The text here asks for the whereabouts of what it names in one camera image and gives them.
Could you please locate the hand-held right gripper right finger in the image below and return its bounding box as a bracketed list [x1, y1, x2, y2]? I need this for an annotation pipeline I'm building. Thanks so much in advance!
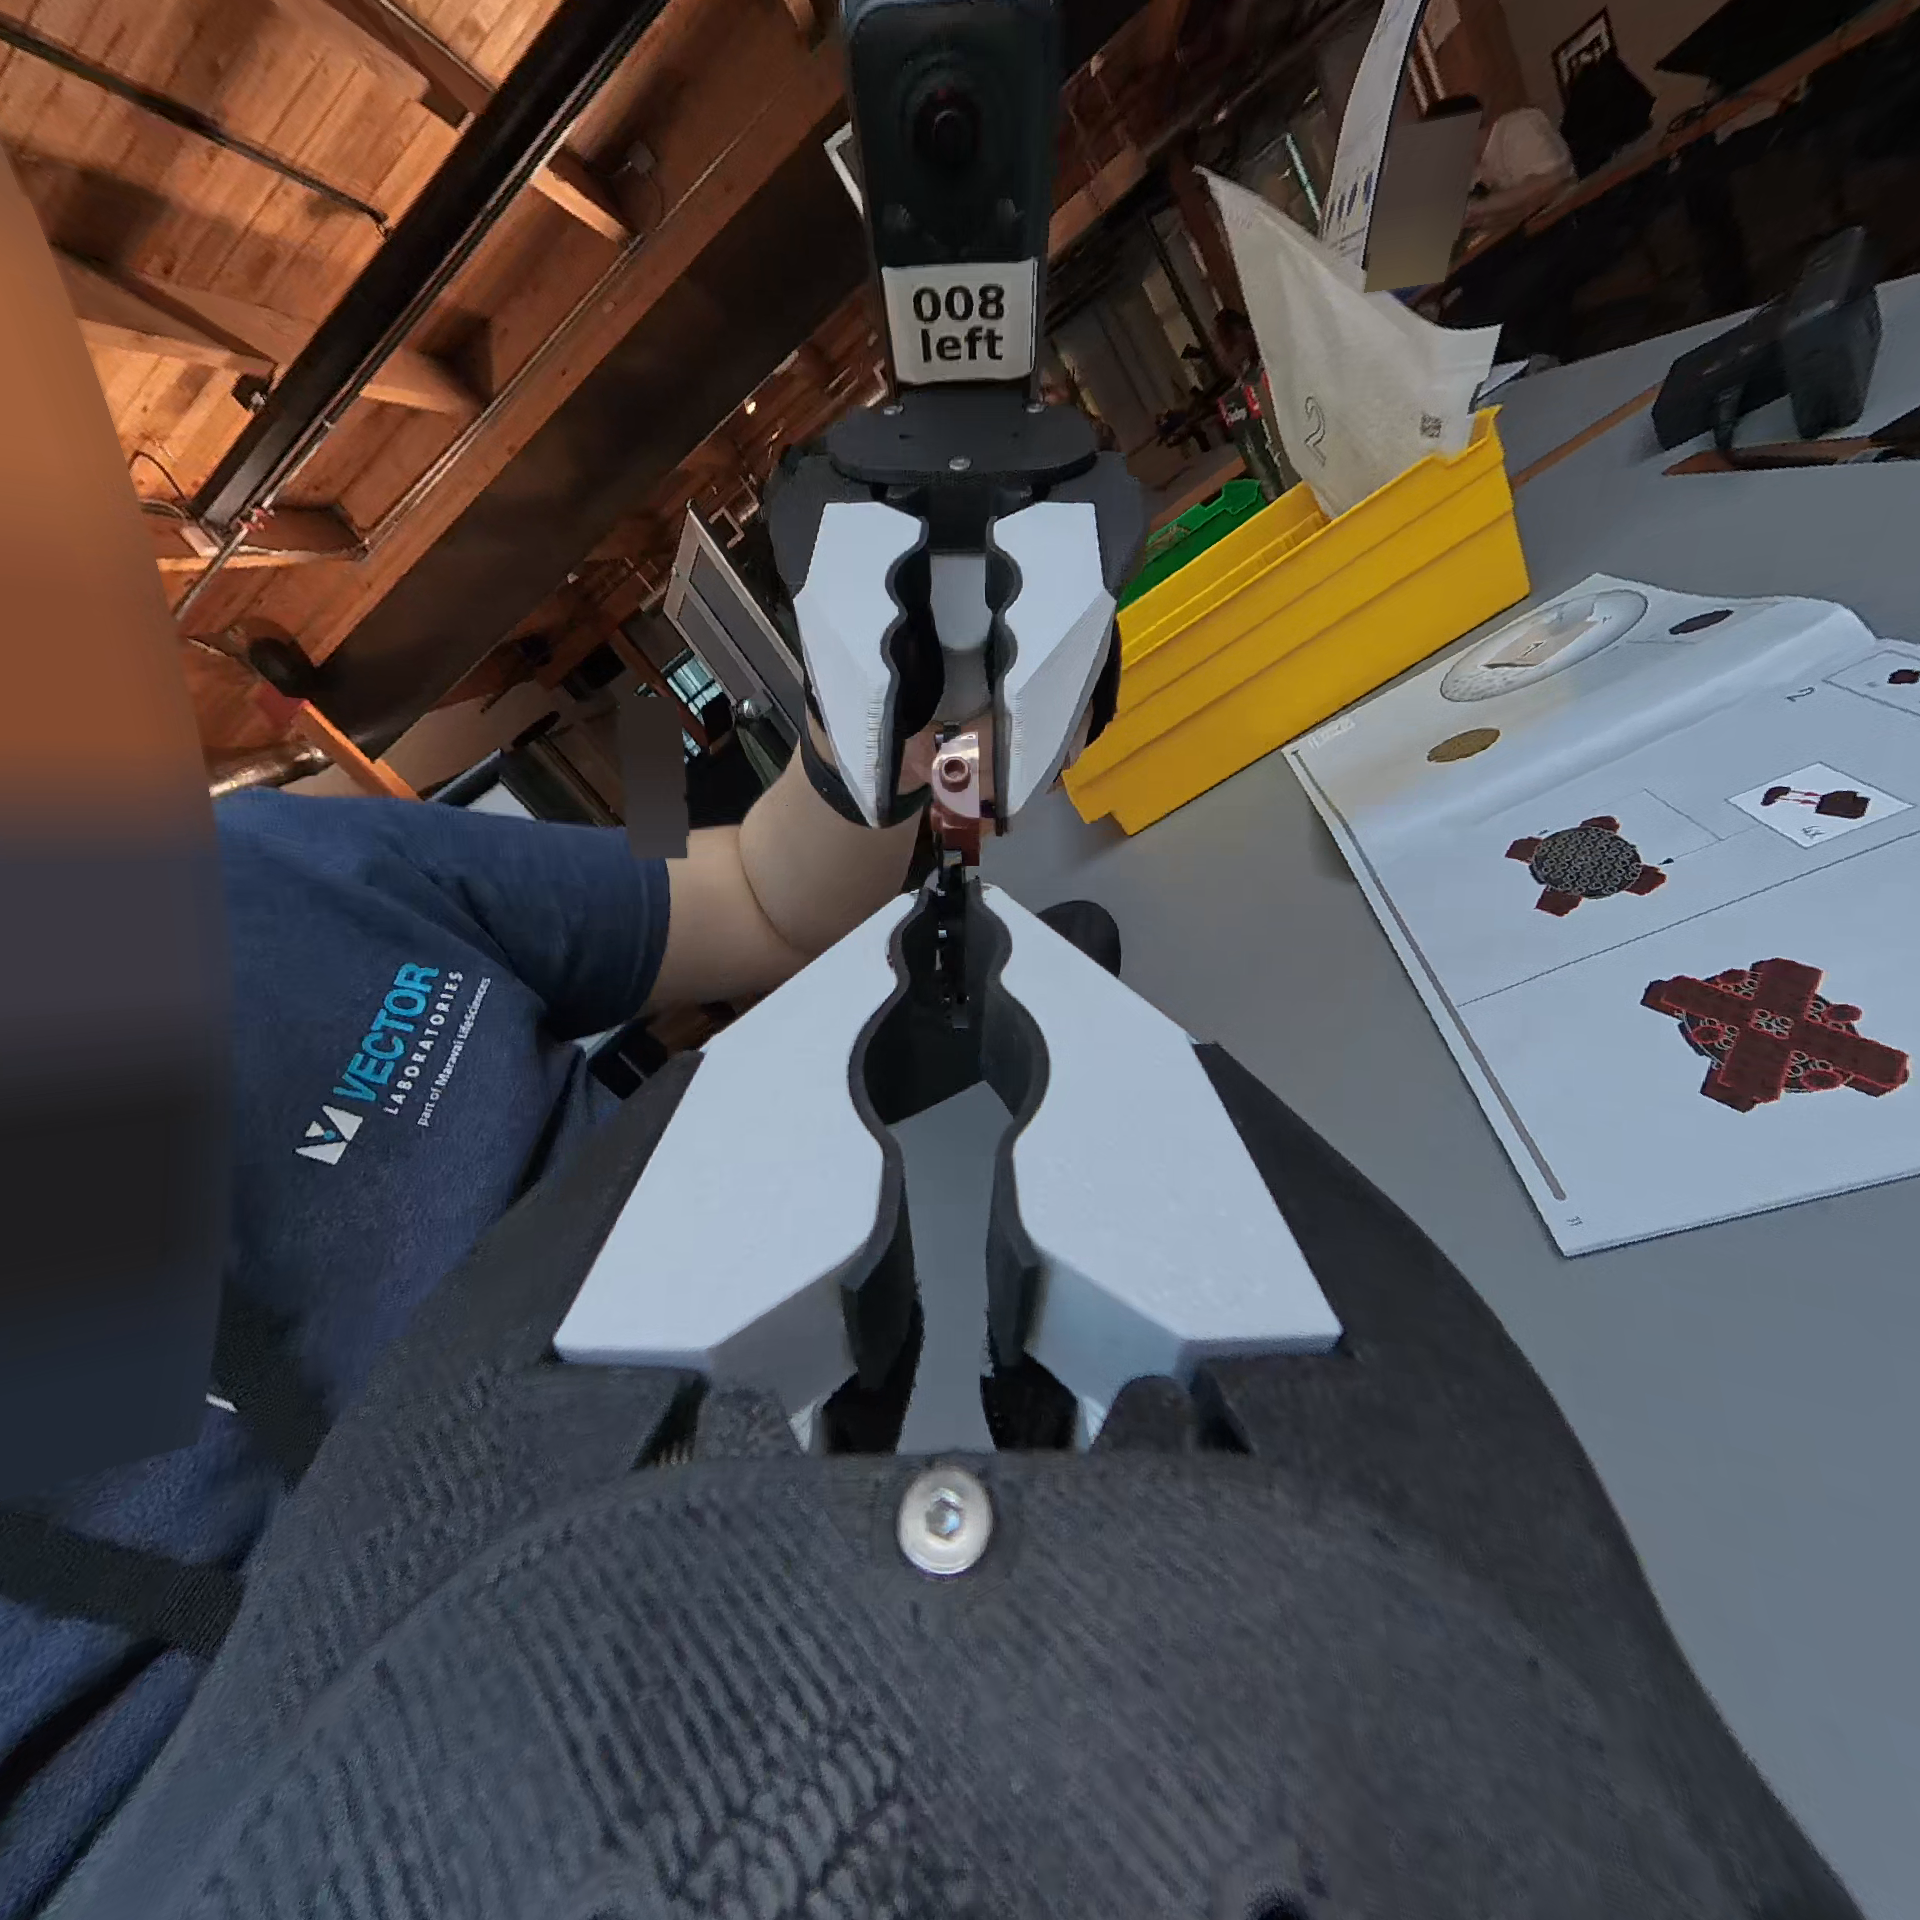
[975, 882, 1341, 1442]

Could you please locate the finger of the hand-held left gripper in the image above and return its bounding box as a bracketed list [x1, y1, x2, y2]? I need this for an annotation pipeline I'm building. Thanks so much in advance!
[793, 503, 944, 832]
[975, 503, 1122, 837]

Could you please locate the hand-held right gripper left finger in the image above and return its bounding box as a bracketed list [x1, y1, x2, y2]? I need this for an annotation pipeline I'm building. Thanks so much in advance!
[553, 888, 940, 1450]

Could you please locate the black and brown brick assembly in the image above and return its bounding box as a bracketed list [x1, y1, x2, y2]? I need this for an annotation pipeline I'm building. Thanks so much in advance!
[908, 725, 1003, 1038]

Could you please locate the person's left forearm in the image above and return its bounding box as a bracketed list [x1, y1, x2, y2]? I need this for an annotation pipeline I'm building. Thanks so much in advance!
[659, 777, 921, 1011]

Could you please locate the green plastic bin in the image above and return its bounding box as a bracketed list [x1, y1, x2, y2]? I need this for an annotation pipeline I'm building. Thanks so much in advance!
[1115, 484, 1269, 618]

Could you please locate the yellow plastic bin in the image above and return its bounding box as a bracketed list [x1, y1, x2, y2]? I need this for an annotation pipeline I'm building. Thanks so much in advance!
[1055, 403, 1529, 837]

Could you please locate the white instruction booklet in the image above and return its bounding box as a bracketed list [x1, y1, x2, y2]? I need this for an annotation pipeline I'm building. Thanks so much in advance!
[1283, 572, 1920, 1264]

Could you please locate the white numbered paper bag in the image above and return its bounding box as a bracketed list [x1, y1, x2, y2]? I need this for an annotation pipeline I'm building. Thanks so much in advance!
[1193, 166, 1502, 516]

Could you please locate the printed paper sheet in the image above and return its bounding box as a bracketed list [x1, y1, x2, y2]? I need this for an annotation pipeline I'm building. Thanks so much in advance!
[1321, 0, 1430, 276]

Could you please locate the person's blue shirt torso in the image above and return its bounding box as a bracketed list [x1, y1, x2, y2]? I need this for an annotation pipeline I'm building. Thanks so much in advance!
[0, 784, 678, 1920]

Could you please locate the black device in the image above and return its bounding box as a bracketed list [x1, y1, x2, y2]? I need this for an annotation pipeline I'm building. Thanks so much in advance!
[1652, 228, 1881, 452]

